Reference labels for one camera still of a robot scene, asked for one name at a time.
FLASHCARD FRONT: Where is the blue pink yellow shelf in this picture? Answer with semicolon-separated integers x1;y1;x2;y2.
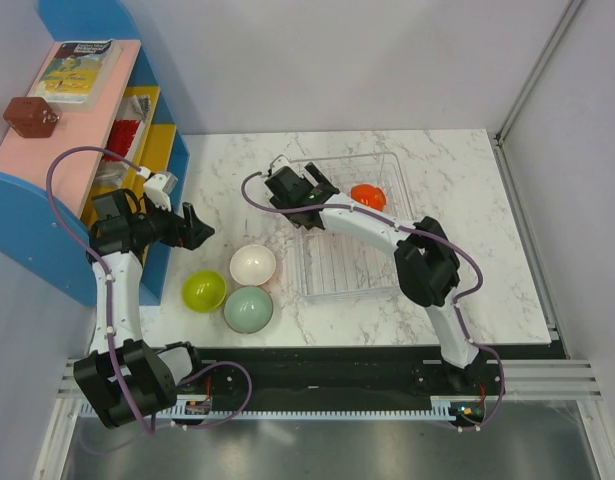
0;1;189;306

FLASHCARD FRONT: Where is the aluminium corner post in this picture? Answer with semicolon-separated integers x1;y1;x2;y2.
493;0;586;146

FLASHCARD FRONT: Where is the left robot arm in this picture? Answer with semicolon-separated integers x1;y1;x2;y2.
74;189;215;429

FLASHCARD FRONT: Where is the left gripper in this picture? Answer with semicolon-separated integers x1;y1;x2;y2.
128;193;213;251

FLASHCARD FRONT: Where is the red white brush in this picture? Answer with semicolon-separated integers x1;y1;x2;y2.
93;95;151;187

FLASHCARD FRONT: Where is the orange bowl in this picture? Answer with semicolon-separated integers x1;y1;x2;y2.
350;183;387;211

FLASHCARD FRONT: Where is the white slotted cable duct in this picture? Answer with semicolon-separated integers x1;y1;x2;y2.
79;396;460;420

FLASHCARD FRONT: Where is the lime green bowl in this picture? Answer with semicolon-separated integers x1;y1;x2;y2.
182;270;227;313

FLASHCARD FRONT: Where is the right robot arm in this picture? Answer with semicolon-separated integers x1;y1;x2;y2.
265;162;483;394

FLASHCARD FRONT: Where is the clear wire dish rack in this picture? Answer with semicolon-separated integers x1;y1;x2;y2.
289;152;414;300

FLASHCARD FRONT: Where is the brown perforated box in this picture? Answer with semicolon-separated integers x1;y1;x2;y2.
3;97;58;139

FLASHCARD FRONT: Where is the white bowl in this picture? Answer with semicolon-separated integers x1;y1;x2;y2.
229;244;277;286

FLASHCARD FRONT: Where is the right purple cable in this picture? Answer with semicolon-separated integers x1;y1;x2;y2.
240;170;508;434

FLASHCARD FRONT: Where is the aluminium frame rail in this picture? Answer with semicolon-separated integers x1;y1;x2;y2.
31;305;604;480

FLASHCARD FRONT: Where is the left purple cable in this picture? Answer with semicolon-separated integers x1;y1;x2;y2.
45;145;253;455

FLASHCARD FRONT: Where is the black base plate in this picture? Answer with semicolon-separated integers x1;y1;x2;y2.
147;343;508;414

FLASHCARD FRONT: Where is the illustrated book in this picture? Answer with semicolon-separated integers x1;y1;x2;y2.
30;39;122;113

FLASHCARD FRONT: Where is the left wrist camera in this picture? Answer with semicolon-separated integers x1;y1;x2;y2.
143;171;178;211

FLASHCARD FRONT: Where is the pale green bowl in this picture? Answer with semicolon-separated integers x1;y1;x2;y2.
224;286;274;334

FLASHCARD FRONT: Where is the purple cable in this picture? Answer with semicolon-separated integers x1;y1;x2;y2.
240;170;508;434
45;145;253;455

